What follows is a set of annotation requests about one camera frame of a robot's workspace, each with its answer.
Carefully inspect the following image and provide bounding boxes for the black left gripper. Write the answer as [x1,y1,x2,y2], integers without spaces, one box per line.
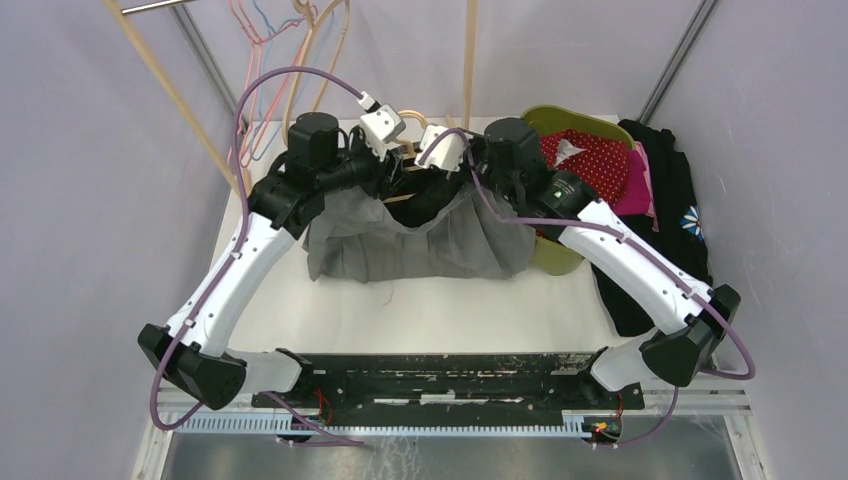
[316,127,412,200]

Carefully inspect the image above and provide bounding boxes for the grey skirt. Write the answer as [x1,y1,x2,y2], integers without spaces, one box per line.
[303,185,536,283]

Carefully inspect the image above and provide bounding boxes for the wooden hanger with grey skirt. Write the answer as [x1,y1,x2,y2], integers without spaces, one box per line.
[382,109,432,205]

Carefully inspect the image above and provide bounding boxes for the red polka dot skirt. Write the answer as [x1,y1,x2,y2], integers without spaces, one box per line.
[540,129,629,209]

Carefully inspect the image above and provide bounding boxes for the pink wire hanger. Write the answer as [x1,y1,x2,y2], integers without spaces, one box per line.
[244,1,318,169]
[229,1,264,168]

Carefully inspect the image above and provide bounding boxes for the magenta pleated skirt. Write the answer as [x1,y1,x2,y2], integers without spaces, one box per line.
[613,142,656,220]

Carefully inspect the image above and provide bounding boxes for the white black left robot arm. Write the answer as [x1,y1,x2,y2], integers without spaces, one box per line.
[138,106,405,410]

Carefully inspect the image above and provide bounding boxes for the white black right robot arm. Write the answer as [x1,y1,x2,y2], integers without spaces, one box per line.
[415,117,756,408]

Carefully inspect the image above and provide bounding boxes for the olive green laundry basket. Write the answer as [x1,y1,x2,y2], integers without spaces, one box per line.
[521,105,635,276]

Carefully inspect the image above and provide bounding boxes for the wooden clothes rack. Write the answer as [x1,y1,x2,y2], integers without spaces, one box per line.
[102,1,479,193]

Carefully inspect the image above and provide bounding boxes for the black floral garment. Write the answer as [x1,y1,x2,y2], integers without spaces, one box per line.
[592,120,713,337]

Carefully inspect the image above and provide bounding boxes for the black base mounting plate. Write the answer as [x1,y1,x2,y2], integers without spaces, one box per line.
[252,352,673,445]

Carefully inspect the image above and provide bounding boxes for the left metal wall rail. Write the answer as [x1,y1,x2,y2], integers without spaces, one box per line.
[169,4,237,115]

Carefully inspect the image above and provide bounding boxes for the metal wall rail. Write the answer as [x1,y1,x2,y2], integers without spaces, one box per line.
[169,4,237,115]
[638,0,721,124]

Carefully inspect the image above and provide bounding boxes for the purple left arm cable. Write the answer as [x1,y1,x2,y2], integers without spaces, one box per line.
[148,66,382,450]

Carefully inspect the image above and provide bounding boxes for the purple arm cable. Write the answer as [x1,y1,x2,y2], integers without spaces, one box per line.
[148,66,382,450]
[417,127,758,449]

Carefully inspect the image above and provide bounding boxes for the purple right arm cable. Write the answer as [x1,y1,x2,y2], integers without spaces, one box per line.
[417,127,758,449]

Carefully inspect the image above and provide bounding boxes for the aluminium rail frame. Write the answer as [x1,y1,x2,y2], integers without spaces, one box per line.
[130,377,765,479]

